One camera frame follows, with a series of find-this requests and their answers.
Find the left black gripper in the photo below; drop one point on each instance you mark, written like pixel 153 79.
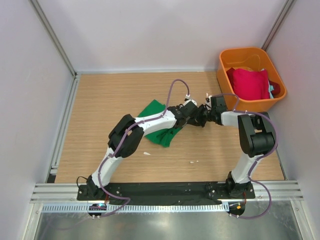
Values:
pixel 178 107

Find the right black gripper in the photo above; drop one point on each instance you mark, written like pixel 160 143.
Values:
pixel 202 107

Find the green t shirt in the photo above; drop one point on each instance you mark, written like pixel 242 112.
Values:
pixel 162 137

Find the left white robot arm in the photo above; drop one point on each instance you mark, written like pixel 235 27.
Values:
pixel 126 136

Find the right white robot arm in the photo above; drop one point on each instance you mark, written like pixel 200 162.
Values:
pixel 257 138

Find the red t shirt in bin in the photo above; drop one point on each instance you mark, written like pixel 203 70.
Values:
pixel 250 85

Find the orange plastic bin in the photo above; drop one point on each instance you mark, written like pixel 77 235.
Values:
pixel 248 58

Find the light blue cloth in bin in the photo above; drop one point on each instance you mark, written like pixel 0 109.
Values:
pixel 270 89

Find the dark red cloth in bin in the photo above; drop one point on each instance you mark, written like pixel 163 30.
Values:
pixel 275 85

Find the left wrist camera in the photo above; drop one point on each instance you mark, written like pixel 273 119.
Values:
pixel 189 107

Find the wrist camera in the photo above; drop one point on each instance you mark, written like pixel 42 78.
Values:
pixel 189 107
pixel 216 103

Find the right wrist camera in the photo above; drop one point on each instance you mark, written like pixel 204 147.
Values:
pixel 216 103

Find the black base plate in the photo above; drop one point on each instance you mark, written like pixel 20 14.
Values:
pixel 168 193

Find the white slotted cable duct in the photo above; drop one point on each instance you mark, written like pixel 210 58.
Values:
pixel 100 208

